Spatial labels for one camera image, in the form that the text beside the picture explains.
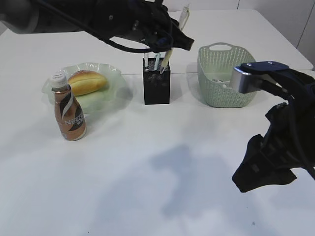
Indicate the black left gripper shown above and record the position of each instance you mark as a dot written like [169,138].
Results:
[146,22]

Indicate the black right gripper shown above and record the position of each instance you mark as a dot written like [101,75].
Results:
[290,140]

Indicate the blue grey pen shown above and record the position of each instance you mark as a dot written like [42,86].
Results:
[157,59]

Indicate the cream grip pen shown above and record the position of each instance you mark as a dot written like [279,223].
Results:
[181,41]

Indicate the large white paper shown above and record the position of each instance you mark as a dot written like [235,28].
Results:
[224,84]

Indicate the sugared bread roll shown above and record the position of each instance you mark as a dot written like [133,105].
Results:
[84,82]

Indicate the brown coffee drink bottle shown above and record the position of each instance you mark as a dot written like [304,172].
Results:
[68,112]

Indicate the grey grip pen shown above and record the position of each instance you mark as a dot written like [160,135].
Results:
[146,61]

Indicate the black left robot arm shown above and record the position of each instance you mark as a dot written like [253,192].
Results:
[54,16]

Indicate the black mesh pen holder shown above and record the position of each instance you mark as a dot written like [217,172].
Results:
[156,86]

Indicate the green wavy glass plate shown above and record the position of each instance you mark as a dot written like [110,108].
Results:
[115,95]

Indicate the green plastic woven basket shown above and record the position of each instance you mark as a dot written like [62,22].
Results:
[215,64]

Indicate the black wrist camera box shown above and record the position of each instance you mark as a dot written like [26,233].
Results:
[248,77]

